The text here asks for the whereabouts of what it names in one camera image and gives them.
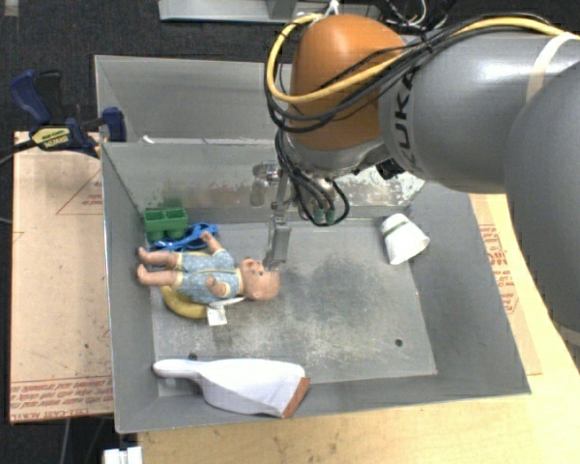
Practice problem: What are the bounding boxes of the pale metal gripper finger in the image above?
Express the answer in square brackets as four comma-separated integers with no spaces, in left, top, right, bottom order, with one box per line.
[249,160,281,208]
[263,201,293,267]

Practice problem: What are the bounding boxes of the baby doll in blue romper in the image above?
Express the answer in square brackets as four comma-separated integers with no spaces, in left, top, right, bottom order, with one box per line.
[135,230,282,328]

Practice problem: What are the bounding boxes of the blue plastic sunglasses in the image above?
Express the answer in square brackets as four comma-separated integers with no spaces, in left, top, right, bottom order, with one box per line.
[149,221,220,253]

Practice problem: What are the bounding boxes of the grey metal bin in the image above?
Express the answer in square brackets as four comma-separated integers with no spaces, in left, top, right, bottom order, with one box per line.
[94,54,533,435]

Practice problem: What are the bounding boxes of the green toy block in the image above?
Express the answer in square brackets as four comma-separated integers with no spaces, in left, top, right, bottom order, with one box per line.
[142,204,190,243]

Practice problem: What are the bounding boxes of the white paper cup green stripe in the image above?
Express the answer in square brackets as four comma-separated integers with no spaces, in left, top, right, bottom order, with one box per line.
[379,212,431,266]

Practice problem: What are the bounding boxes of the white scoop with brown end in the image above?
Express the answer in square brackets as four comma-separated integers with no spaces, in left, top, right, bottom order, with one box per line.
[152,357,312,420]

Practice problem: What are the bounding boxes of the brown cardboard board red print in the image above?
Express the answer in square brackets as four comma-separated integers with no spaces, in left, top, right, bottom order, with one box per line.
[9,130,545,425]

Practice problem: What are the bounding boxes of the black cylinder on white bracket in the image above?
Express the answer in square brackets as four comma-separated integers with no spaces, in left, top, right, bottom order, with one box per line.
[374,157,405,181]

